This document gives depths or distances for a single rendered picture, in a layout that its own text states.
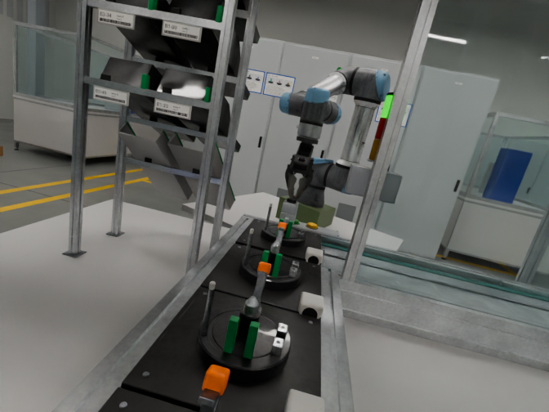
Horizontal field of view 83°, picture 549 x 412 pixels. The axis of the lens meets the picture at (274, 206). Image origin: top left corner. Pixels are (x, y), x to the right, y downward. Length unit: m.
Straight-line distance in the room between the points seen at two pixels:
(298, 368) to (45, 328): 0.47
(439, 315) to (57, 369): 0.79
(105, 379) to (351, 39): 8.57
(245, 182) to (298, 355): 3.67
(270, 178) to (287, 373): 3.62
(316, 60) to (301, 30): 4.89
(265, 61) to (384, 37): 5.12
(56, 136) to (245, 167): 3.39
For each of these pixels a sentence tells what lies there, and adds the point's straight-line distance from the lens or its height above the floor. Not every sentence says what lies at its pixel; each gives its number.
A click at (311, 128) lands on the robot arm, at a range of 0.99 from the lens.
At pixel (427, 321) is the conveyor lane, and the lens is 0.90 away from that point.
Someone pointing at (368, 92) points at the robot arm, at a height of 1.50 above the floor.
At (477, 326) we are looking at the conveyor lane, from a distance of 0.94.
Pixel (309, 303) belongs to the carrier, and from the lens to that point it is 0.61.
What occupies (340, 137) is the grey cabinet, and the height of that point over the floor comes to 1.31.
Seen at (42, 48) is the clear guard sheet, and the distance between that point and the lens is 6.47.
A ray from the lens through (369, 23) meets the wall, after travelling 8.86.
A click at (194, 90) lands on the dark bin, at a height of 1.33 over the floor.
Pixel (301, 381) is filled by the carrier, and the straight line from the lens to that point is 0.48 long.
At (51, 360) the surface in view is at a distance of 0.66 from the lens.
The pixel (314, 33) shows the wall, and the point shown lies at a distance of 8.81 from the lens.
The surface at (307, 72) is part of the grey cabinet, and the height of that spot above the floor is 1.96.
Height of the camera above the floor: 1.29
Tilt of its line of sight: 14 degrees down
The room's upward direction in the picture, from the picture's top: 12 degrees clockwise
